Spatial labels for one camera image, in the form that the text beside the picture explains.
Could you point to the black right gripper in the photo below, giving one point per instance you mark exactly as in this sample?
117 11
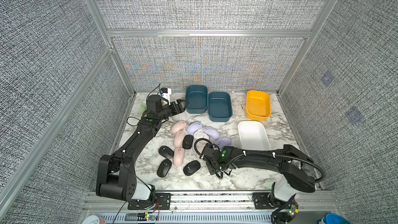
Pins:
211 171

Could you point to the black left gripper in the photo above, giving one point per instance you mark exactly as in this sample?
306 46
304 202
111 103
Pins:
178 106

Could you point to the purple mouse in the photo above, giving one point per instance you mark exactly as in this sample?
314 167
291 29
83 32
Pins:
222 142
194 127
211 132

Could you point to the white mouse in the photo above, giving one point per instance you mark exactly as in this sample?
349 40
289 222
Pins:
200 135

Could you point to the white storage box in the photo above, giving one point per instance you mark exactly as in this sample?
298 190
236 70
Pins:
253 136

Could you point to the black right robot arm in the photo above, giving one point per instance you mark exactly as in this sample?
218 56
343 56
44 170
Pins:
300 173

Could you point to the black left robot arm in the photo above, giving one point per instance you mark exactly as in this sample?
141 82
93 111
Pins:
116 178

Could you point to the teal storage box left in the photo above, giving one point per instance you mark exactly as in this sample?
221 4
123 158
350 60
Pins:
197 96

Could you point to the teal storage box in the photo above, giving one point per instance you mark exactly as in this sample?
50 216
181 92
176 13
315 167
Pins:
197 96
219 106

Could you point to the teal storage box right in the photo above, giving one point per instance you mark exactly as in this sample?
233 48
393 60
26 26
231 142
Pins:
219 106

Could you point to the yellow storage box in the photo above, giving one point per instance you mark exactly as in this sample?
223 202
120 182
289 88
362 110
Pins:
258 105

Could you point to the pink mouse top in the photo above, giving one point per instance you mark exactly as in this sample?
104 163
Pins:
178 126

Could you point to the pink mouse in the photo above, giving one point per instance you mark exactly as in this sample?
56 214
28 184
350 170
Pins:
178 139
178 126
178 157

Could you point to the black mouse lower right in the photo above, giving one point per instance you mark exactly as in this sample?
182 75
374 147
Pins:
191 168

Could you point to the black mouse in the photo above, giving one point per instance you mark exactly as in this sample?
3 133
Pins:
187 142
166 152
164 168
191 168

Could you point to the black mouse centre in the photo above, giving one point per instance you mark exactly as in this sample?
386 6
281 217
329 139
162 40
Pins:
187 142

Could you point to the pink mouse lower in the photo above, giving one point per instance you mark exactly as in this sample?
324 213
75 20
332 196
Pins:
178 157

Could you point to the pink mouse middle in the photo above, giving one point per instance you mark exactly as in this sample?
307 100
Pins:
178 139

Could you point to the green wavy plate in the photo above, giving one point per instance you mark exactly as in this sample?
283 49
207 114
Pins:
142 108

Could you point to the black mouse lower left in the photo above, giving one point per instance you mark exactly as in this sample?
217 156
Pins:
164 168

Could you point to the blue round object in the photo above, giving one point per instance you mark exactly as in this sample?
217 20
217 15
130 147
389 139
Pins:
331 218

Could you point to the white round object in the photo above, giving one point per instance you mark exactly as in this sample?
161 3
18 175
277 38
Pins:
93 219

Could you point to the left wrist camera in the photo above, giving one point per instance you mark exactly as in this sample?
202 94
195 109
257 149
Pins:
165 95

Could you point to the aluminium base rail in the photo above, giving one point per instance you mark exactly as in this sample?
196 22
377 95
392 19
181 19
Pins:
185 207

